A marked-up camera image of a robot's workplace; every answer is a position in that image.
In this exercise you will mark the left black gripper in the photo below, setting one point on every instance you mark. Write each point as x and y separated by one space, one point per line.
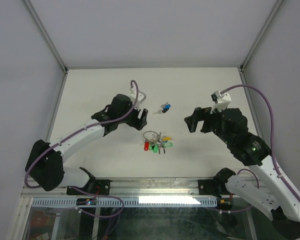
138 123

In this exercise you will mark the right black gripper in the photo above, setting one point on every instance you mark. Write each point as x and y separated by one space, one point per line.
199 115

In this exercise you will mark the keyring with tagged keys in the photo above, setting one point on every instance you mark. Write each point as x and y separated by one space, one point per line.
152 142

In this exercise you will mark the yellow tagged key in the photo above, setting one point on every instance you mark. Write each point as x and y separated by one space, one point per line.
166 138

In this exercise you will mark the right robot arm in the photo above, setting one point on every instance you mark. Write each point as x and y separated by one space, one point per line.
231 126

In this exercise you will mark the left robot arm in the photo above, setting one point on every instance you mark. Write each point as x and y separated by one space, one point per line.
45 163

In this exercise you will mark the black tagged key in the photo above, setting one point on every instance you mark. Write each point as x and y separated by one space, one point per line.
161 111

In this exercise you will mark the blue tagged key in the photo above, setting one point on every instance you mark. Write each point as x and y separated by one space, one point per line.
165 107

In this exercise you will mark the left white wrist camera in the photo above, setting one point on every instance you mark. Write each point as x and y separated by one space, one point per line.
137 98

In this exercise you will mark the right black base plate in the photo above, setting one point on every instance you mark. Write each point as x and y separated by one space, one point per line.
212 187

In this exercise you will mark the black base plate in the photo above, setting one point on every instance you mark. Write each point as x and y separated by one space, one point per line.
100 187
212 187

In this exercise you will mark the aluminium mounting rail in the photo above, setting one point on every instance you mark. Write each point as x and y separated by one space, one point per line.
133 187

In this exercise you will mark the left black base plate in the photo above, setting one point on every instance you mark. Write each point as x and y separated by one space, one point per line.
100 187

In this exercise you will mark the white slotted cable duct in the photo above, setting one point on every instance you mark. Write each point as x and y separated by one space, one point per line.
128 202

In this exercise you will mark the right aluminium frame post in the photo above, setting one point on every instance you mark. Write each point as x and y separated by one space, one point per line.
262 33

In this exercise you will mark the aluminium frame post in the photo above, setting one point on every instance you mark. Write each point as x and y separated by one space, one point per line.
262 33
44 34

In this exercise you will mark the left aluminium frame post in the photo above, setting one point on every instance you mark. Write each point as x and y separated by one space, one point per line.
44 34

